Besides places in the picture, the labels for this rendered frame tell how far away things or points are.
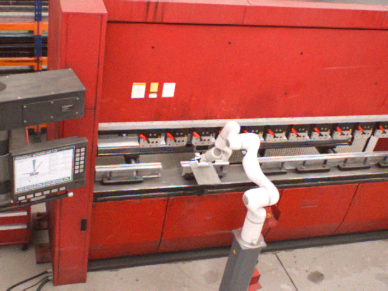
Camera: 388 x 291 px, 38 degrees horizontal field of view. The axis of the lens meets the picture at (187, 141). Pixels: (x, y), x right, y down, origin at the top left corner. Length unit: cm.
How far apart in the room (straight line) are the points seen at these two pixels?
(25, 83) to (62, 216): 123
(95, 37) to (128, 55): 40
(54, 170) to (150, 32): 104
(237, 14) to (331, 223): 234
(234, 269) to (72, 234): 121
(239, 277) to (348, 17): 193
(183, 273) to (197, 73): 181
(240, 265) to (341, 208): 158
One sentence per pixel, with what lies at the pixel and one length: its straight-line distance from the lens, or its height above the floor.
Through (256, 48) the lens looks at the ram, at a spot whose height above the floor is 198.
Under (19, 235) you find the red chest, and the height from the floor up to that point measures 22.
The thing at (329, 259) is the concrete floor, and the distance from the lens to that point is 538.
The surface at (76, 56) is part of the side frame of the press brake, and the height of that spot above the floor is 203.
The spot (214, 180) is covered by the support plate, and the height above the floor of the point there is 100.
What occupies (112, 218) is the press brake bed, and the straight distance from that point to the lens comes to 434.
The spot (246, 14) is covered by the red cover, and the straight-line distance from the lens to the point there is 373.
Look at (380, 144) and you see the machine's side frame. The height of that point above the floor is 64.
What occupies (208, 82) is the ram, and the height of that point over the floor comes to 172.
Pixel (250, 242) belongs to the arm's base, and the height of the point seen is 102.
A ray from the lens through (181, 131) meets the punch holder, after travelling 408.
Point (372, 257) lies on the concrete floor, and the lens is 560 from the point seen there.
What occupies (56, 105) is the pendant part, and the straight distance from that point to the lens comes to 318.
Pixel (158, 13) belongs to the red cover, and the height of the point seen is 222.
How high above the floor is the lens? 361
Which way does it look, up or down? 35 degrees down
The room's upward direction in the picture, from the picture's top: 11 degrees clockwise
